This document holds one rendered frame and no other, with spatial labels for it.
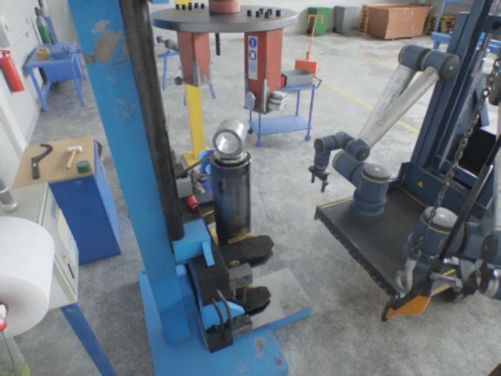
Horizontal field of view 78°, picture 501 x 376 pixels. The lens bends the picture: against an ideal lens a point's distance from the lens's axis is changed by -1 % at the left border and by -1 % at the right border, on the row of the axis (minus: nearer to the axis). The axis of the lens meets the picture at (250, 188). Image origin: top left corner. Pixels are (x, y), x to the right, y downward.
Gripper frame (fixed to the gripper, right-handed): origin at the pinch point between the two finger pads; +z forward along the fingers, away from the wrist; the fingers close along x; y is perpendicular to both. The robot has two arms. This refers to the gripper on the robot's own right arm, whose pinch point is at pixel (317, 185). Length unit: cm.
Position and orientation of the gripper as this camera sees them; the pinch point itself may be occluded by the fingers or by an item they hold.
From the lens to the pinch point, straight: 237.8
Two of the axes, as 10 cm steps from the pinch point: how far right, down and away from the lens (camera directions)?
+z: 0.0, 8.1, 5.8
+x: -3.9, -5.4, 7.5
